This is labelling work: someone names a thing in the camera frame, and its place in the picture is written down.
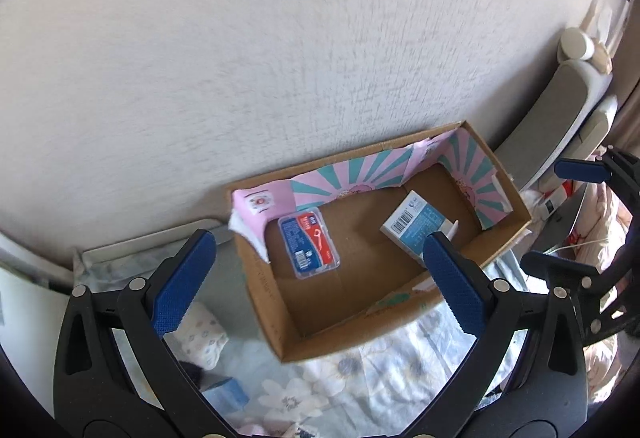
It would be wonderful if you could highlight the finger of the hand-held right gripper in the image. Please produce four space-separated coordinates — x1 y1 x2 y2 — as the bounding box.
555 145 640 219
520 238 640 347

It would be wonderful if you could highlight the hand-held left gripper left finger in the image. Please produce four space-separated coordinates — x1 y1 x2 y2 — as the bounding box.
52 229 221 438

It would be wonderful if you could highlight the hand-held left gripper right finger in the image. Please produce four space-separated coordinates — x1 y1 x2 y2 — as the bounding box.
395 232 589 438

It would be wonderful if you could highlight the white floral soft packet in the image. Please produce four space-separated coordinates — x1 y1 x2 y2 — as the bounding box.
165 300 230 369

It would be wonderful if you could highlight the cardboard box with pink lining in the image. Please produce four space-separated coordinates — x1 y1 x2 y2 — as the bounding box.
223 119 533 364

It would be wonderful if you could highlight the light blue small box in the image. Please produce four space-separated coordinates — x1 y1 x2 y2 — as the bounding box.
200 377 250 419

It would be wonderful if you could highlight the clear plastic floss pick box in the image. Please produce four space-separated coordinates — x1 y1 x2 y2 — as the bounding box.
277 206 343 280

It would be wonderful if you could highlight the white and red box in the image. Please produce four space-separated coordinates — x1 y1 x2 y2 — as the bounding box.
542 182 582 219

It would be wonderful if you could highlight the grey flat panel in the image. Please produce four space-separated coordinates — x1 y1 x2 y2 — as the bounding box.
530 195 587 259

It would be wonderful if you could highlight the pink quilt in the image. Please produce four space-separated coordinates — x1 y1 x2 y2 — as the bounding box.
565 153 640 269

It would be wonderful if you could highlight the grey padded chair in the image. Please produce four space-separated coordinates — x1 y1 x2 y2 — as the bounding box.
492 60 619 189

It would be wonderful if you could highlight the white and blue carton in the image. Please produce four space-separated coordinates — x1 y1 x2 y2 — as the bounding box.
379 190 460 259

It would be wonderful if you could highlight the white round jar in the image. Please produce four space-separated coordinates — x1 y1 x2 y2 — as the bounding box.
559 26 596 61

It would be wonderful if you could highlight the floral bed sheet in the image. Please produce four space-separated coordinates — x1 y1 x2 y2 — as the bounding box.
75 223 532 438

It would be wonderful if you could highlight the white cable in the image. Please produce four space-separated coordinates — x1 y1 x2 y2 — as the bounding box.
547 240 603 256

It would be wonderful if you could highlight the white window frame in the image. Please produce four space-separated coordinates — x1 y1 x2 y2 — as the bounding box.
0 230 76 293

